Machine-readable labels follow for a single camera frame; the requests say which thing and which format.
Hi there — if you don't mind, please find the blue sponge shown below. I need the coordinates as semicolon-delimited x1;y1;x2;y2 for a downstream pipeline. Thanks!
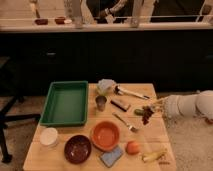
99;146;123;168

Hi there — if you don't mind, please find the orange peach fruit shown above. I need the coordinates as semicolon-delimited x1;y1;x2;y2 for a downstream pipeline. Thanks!
125;141;140;155

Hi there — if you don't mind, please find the white handled brush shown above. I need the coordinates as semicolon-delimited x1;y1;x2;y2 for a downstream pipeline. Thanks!
115;86;150;100

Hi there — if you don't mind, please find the green avocado slice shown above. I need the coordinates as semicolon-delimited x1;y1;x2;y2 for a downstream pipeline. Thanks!
134;109;144;116

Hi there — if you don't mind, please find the dark maroon bowl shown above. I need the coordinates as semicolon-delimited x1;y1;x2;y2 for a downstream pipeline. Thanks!
64;135;92;164

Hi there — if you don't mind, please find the green plastic tray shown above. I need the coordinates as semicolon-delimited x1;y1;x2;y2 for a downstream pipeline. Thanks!
40;81;89;127

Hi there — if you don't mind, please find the orange bowl on shelf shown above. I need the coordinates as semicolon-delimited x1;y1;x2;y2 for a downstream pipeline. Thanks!
55;17;66;25

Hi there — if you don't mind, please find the yellow banana toy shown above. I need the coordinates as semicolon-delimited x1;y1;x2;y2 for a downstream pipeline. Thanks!
142;149;167;163

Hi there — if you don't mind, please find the dark purple grape bunch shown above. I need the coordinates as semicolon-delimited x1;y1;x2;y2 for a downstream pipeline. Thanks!
142;106;154;125

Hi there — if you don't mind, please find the white cup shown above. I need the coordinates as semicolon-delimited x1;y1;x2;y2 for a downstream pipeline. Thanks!
40;128;58;147

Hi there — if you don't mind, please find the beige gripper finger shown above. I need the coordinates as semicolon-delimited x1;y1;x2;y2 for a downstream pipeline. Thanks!
149;98;165;113

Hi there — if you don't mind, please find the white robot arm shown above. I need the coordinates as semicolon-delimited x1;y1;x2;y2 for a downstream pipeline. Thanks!
150;90;213;124

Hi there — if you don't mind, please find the red bowl on shelf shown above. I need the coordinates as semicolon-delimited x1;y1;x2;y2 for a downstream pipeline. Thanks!
35;19;48;25

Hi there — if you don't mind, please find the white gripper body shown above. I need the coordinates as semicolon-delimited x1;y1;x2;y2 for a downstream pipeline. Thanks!
164;95;180;118

